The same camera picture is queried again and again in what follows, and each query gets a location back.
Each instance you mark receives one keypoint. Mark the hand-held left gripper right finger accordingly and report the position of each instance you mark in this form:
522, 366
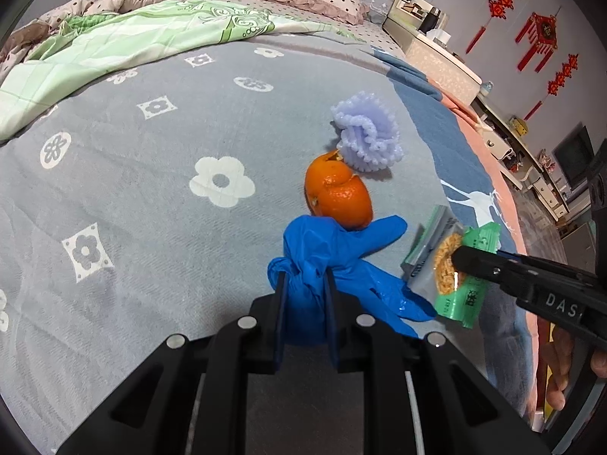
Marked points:
333, 327

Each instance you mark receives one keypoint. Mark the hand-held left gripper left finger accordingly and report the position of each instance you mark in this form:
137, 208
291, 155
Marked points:
280, 313

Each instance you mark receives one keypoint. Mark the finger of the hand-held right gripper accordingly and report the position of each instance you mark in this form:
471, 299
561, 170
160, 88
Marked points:
479, 265

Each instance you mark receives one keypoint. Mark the green snack packet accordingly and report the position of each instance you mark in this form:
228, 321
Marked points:
457, 301

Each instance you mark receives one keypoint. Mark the blue rubber glove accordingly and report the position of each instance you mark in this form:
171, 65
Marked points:
322, 256

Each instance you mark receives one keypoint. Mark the person's right hand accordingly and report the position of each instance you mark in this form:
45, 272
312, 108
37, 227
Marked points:
556, 374

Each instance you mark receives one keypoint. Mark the blue and orange deer blanket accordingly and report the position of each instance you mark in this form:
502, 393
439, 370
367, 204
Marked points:
474, 175

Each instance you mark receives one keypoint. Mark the cream television stand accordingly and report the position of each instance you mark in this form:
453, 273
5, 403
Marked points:
550, 194

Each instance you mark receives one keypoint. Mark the cream low table with drawer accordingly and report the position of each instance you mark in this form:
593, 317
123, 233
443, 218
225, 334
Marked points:
500, 142

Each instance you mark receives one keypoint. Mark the orange peel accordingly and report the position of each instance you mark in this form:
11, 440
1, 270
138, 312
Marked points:
339, 194

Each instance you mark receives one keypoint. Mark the black television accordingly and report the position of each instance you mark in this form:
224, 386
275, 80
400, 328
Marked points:
574, 151

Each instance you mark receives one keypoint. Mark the purple foam fruit net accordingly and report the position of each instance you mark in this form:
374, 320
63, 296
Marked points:
367, 132

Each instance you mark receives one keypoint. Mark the small pale cup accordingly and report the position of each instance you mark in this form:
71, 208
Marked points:
487, 88

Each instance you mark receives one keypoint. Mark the bed with grey flower sheet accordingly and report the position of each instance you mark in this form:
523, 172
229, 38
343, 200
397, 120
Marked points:
166, 151

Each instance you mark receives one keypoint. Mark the cream bedside cabinet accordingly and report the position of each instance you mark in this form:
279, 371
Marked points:
441, 68

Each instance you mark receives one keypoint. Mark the white tissue box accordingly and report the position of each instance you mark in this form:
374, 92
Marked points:
441, 36

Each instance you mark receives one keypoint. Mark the red diamond knot hanging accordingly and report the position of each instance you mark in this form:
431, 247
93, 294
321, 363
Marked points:
540, 33

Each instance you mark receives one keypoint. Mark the black flask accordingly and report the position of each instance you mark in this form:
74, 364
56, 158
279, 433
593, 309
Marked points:
430, 20

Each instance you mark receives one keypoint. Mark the cream bedside shelf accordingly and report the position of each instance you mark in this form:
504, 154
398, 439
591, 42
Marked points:
412, 4

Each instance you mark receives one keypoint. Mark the green patterned quilt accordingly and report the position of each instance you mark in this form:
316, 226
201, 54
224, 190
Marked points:
142, 42

